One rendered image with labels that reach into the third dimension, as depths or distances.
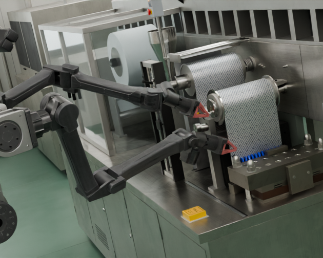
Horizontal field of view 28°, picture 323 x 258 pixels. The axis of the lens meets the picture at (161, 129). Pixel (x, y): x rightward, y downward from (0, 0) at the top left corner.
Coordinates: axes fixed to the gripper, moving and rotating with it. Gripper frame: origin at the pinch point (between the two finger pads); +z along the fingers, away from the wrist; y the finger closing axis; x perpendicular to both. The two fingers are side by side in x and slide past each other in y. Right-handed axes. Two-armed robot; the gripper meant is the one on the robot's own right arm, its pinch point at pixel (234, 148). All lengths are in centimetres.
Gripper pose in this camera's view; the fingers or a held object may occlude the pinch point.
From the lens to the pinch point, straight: 258.8
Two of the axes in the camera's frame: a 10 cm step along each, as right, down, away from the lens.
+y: 3.7, 1.7, -9.1
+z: 8.9, 2.3, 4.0
